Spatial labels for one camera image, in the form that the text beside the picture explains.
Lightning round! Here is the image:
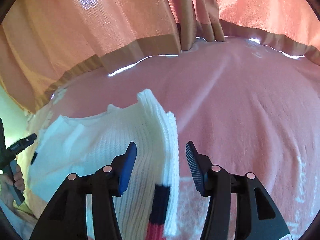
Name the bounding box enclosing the white striped knit sweater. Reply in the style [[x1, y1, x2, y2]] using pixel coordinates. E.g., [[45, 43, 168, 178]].
[[28, 89, 179, 239]]

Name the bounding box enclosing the person's left hand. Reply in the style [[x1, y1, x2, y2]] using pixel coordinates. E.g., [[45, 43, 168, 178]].
[[1, 165, 25, 212]]

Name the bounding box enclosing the peach orange curtain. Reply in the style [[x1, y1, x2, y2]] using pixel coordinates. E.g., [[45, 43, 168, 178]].
[[1, 0, 319, 113]]

